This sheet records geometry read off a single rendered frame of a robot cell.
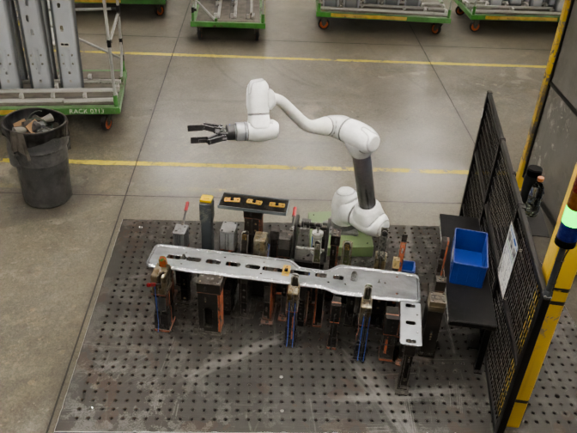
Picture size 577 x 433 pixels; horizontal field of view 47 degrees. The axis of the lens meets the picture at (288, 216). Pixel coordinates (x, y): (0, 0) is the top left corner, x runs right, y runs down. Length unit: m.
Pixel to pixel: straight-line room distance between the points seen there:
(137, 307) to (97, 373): 0.47
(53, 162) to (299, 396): 3.16
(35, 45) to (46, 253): 2.52
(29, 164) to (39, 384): 1.96
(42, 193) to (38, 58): 1.86
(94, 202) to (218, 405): 3.05
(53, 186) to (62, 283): 1.02
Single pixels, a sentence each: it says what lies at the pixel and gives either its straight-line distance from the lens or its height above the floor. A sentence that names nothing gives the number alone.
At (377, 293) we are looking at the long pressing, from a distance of 3.26.
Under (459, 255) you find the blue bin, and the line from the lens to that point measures 3.56.
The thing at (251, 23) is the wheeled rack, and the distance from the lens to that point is 9.12.
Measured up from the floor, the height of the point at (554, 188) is 0.39.
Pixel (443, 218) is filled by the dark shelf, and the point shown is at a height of 1.03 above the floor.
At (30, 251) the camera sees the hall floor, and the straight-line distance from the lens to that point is 5.34.
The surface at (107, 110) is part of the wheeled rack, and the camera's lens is 6.77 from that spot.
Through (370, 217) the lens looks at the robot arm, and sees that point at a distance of 3.76.
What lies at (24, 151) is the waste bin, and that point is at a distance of 5.47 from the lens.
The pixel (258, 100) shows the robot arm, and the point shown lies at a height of 1.81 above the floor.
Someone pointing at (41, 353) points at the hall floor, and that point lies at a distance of 4.49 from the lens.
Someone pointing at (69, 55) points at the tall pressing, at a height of 0.65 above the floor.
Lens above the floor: 3.09
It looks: 34 degrees down
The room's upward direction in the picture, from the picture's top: 3 degrees clockwise
